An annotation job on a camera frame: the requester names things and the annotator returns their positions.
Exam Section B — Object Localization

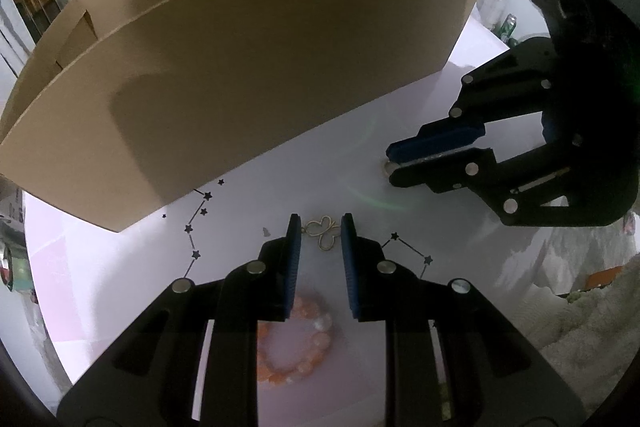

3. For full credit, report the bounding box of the green drink can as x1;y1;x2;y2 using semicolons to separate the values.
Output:
496;13;519;46

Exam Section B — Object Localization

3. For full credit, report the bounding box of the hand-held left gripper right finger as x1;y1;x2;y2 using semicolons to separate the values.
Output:
340;212;587;427

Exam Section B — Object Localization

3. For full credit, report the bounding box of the fluffy white green robe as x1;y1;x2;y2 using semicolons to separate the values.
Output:
537;257;640;360

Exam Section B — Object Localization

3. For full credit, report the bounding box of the pink bead bracelet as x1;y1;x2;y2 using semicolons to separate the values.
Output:
256;294;335;385

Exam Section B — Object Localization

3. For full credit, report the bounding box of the white curtain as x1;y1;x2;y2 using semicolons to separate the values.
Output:
0;0;31;78

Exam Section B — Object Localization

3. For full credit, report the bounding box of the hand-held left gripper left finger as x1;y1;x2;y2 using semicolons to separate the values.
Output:
56;213;302;427

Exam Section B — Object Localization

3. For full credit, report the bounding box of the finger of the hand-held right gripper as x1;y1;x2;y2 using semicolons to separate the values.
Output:
385;37;557;166
387;141;584;195

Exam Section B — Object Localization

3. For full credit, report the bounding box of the gold butterfly pendant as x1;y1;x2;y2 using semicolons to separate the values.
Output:
304;216;342;253

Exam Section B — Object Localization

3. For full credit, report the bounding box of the large brown cardboard box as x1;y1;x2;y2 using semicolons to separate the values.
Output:
0;0;492;234

